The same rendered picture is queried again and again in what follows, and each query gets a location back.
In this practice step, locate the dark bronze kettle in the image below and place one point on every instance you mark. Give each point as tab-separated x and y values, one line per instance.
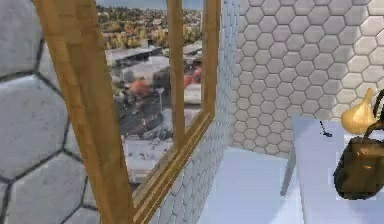
361	166

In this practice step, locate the wooden framed window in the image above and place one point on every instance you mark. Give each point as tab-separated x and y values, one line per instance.
86	100

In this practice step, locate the small black pen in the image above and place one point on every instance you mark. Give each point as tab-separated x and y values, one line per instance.
325	130

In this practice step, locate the white table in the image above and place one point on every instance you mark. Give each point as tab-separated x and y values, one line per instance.
320	180

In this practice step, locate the yellow onion shaped vase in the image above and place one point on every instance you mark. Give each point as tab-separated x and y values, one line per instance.
357	116

